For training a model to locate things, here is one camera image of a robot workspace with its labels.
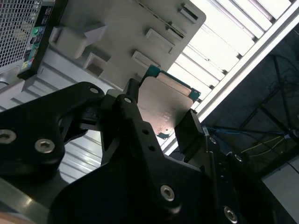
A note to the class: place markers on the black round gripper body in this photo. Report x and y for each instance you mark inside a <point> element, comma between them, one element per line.
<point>105,198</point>

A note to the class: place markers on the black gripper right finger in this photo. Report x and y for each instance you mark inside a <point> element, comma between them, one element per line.
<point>233,186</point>

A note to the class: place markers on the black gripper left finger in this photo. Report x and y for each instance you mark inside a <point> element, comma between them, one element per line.
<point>35,121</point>

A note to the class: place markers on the silver green CPU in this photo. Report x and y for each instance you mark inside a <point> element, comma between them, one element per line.
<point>161,105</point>

